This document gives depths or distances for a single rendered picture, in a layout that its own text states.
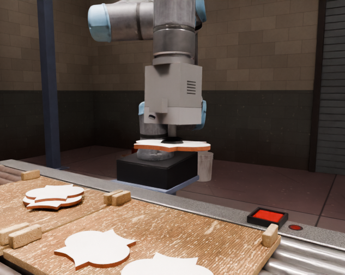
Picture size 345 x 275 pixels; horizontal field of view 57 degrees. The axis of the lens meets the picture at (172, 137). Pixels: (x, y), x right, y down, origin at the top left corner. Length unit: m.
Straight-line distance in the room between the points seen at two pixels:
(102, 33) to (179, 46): 0.20
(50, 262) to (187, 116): 0.34
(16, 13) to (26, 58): 0.76
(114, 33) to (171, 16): 0.17
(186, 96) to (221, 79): 5.17
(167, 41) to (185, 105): 0.11
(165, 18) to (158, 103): 0.14
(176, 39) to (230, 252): 0.39
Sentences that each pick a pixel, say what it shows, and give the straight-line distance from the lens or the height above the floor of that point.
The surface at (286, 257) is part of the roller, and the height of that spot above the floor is 0.91.
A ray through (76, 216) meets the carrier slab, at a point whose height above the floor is 0.94.
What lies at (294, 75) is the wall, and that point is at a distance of 5.37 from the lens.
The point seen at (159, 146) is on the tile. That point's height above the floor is 1.13.
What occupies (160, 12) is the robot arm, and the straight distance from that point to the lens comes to 0.58.
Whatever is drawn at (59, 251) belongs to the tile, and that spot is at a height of 0.94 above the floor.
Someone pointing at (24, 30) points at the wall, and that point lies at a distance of 6.55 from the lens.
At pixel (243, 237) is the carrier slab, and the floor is 0.94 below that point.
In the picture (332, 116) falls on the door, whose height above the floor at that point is 0.86.
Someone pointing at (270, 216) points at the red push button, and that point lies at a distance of 0.82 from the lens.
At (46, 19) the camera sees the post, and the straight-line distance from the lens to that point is 5.35.
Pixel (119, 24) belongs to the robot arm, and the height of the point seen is 1.36.
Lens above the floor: 1.22
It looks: 8 degrees down
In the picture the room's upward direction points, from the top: straight up
